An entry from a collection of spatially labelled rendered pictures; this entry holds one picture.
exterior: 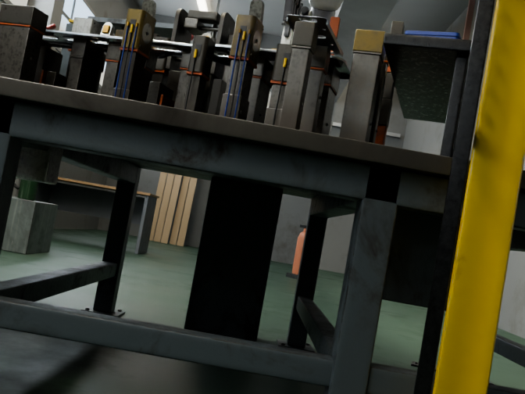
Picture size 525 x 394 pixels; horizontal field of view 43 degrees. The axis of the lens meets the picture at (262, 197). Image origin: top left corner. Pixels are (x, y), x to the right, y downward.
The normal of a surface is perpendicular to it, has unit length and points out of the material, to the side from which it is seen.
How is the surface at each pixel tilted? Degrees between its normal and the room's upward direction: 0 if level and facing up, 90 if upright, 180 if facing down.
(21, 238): 90
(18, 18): 90
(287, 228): 90
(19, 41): 90
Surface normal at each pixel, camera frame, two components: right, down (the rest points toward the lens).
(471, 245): -0.26, -0.10
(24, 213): 0.00, -0.05
